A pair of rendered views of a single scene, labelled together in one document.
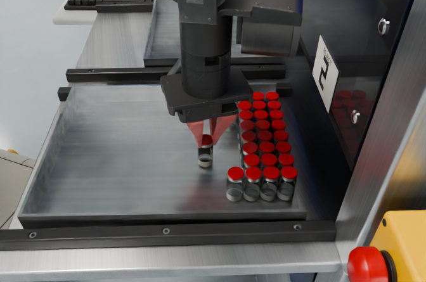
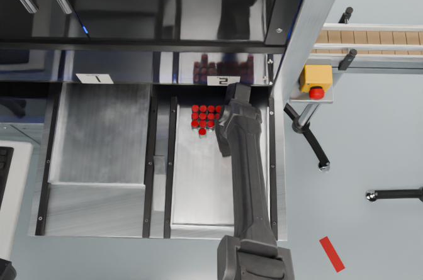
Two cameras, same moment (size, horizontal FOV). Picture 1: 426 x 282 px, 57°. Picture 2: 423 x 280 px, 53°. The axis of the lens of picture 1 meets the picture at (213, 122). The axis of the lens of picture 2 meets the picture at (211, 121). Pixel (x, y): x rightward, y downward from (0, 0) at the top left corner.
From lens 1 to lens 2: 0.91 m
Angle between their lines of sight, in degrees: 50
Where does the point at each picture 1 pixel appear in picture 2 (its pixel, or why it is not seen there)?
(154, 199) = not seen: hidden behind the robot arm
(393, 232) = (313, 83)
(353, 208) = (281, 90)
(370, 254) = (316, 91)
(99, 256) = (279, 195)
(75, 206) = not seen: hidden behind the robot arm
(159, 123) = (196, 173)
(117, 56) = (118, 208)
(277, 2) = (245, 93)
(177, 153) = (221, 163)
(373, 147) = (284, 77)
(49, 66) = not seen: outside the picture
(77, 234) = (274, 203)
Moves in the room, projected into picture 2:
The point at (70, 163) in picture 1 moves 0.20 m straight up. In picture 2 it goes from (226, 219) to (228, 211)
